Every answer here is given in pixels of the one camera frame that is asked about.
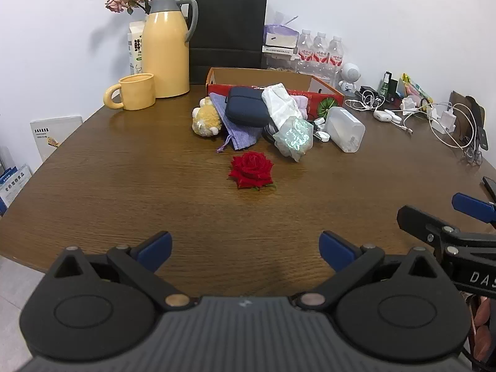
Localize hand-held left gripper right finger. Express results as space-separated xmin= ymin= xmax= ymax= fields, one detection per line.
xmin=292 ymin=230 xmax=438 ymax=312

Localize brown leather pouch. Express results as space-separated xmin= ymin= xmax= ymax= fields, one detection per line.
xmin=449 ymin=91 xmax=485 ymax=144

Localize black paper bag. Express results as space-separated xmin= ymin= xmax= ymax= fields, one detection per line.
xmin=188 ymin=0 xmax=268 ymax=85

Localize white brochure box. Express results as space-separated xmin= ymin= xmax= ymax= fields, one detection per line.
xmin=30 ymin=115 xmax=83 ymax=162

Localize blue white booklet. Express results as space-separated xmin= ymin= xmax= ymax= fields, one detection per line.
xmin=0 ymin=164 xmax=32 ymax=208

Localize white cable bundle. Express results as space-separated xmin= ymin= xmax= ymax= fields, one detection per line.
xmin=345 ymin=91 xmax=384 ymax=111

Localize red cardboard box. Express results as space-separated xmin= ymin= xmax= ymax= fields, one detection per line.
xmin=205 ymin=67 xmax=345 ymax=119

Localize black stand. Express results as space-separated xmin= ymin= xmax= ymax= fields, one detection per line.
xmin=387 ymin=79 xmax=404 ymax=105

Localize beige plush toy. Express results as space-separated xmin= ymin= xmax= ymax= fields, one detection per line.
xmin=192 ymin=97 xmax=223 ymax=137

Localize person's right hand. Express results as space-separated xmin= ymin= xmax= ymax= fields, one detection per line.
xmin=469 ymin=294 xmax=496 ymax=361

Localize clear snack bag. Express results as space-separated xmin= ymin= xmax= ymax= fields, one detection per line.
xmin=265 ymin=53 xmax=299 ymax=72

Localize yellow mug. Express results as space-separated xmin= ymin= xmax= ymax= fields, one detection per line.
xmin=103 ymin=73 xmax=156 ymax=111

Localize white milk carton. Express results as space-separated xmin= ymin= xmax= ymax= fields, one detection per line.
xmin=128 ymin=20 xmax=147 ymax=76

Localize white cloth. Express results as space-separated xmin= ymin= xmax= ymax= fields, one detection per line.
xmin=261 ymin=82 xmax=303 ymax=125

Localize navy zip case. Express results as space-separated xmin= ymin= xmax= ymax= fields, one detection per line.
xmin=225 ymin=86 xmax=269 ymax=127

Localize long white cable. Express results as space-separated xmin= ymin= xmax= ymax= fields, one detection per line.
xmin=413 ymin=103 xmax=477 ymax=150

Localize white plastic container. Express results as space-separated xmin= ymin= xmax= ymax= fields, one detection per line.
xmin=323 ymin=106 xmax=366 ymax=153

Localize white charger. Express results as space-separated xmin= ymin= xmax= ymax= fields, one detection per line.
xmin=430 ymin=110 xmax=458 ymax=132

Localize glasses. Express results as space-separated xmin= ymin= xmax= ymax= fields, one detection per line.
xmin=461 ymin=124 xmax=489 ymax=165

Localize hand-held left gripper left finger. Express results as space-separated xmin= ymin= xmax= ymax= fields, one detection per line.
xmin=54 ymin=231 xmax=198 ymax=311

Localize white robot toy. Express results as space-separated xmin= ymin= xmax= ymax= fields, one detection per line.
xmin=338 ymin=62 xmax=363 ymax=94

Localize yellow thermos jug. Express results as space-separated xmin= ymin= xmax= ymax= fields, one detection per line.
xmin=141 ymin=0 xmax=199 ymax=98

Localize purple white tissue pack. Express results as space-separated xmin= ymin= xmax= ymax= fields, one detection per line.
xmin=263 ymin=10 xmax=300 ymax=47

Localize purple drawstring pouch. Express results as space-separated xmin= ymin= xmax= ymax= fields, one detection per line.
xmin=209 ymin=92 xmax=261 ymax=153

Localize iridescent plastic bag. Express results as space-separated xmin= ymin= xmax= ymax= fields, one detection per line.
xmin=273 ymin=117 xmax=314 ymax=162

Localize colourful snack packets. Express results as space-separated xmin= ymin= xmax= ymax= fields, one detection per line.
xmin=401 ymin=73 xmax=432 ymax=103

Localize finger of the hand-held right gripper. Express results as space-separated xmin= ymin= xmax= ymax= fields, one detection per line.
xmin=397 ymin=205 xmax=496 ymax=249
xmin=453 ymin=193 xmax=496 ymax=223

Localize red rose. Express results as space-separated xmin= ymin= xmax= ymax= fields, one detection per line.
xmin=228 ymin=150 xmax=277 ymax=191

